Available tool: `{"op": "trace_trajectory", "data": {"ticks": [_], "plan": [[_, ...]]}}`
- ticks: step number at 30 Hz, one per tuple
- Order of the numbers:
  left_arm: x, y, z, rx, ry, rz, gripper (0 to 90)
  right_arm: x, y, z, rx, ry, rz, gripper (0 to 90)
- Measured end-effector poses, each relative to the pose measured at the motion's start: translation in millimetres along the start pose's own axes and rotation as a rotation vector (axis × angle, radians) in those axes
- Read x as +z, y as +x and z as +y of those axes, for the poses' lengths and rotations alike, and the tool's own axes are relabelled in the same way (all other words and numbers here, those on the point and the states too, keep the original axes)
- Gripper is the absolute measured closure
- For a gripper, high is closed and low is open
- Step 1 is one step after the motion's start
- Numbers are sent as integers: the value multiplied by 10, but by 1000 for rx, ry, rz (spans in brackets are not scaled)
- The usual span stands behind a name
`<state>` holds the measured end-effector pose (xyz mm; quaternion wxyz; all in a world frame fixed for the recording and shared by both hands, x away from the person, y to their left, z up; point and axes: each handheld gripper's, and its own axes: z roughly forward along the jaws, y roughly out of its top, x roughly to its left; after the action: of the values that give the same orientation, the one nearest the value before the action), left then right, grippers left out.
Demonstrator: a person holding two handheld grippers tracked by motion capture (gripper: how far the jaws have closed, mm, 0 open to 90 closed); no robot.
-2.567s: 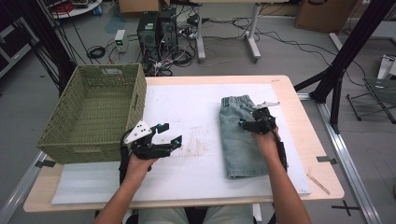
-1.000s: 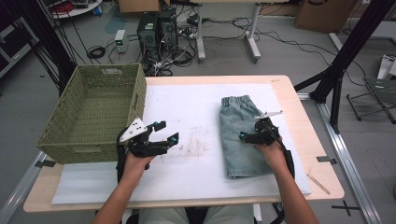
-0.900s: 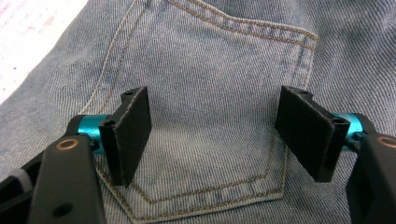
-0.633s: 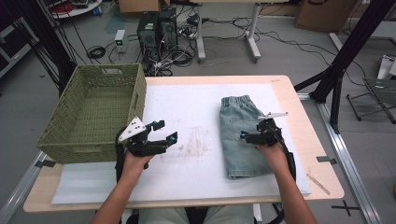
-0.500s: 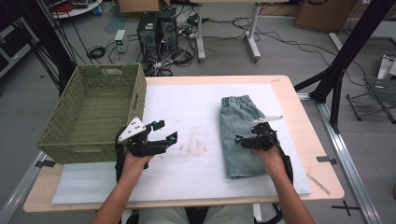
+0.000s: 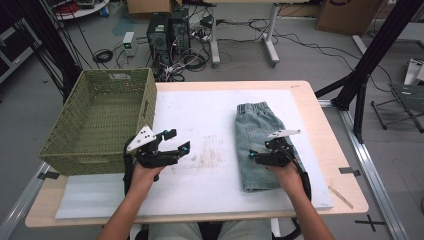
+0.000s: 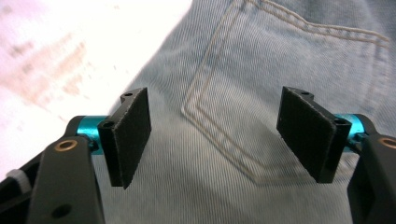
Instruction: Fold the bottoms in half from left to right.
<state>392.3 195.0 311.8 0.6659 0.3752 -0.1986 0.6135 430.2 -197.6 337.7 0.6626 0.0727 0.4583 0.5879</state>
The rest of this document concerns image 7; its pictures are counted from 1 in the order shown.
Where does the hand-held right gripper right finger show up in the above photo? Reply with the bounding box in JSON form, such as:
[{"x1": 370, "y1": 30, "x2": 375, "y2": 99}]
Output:
[{"x1": 276, "y1": 86, "x2": 366, "y2": 185}]

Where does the light blue denim skirt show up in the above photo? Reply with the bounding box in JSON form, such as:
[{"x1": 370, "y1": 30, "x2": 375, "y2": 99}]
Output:
[{"x1": 92, "y1": 0, "x2": 396, "y2": 224}]

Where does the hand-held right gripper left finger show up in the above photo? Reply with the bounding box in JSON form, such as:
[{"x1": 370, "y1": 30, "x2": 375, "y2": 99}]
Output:
[{"x1": 76, "y1": 87, "x2": 153, "y2": 190}]

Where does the white foam mat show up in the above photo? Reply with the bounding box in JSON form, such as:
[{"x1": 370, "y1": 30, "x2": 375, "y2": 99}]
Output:
[{"x1": 0, "y1": 0, "x2": 194, "y2": 181}]

